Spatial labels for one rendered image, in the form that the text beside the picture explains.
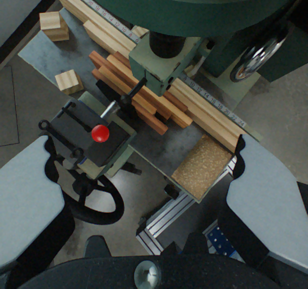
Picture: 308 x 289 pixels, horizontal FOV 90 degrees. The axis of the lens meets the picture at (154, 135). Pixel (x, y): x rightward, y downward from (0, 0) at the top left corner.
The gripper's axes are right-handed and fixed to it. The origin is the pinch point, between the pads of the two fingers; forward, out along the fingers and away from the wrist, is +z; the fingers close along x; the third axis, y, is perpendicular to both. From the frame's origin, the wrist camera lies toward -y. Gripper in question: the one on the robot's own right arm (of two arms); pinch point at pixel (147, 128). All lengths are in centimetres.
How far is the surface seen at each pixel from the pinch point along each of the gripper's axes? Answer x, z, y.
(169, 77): 3.3, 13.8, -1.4
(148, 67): 0.2, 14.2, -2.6
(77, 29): -18.5, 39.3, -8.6
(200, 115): 12.2, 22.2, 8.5
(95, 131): -8.9, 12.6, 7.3
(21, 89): -106, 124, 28
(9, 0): -98, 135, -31
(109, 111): -8.1, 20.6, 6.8
